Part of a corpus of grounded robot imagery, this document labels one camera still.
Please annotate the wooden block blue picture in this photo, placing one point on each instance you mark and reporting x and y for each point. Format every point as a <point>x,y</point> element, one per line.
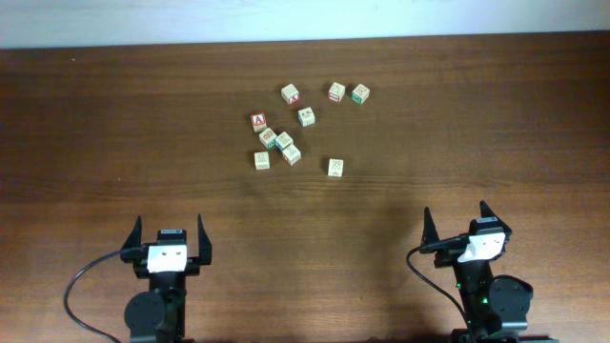
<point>306,117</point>

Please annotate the plain wooden block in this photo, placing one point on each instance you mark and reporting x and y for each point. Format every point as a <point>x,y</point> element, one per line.
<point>262,160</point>

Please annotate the wooden block green edge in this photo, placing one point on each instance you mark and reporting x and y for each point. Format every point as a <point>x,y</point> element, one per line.
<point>267,138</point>

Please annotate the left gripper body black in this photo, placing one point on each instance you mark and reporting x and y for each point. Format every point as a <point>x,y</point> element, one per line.
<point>191,269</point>

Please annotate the wooden block red bottom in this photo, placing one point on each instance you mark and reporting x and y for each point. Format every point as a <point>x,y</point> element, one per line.
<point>336,92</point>

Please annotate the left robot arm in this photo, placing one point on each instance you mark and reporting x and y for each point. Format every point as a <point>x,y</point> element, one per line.
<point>158,315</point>

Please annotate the wooden block orange letter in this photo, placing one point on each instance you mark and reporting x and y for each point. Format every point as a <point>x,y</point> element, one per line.
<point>291,154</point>

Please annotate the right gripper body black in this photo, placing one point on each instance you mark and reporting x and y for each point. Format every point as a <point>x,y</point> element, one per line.
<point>443,258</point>

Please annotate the wooden block green side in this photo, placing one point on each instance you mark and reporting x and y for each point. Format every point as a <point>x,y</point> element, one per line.
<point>360,94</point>

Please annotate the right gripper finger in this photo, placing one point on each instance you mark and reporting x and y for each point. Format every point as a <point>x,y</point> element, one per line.
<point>486,212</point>
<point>429,234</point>

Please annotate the red letter A block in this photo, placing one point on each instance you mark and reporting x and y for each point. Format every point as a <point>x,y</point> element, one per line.
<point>259,122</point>

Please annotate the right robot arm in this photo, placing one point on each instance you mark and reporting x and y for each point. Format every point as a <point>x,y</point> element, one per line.
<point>493,307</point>

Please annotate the wooden block letter N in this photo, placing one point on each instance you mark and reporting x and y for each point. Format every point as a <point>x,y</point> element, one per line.
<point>335,168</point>

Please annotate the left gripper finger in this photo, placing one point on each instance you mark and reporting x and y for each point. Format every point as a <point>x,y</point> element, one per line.
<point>133,240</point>
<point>205,247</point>

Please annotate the wooden block red side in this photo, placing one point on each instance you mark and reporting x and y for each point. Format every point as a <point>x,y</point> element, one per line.
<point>290,94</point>

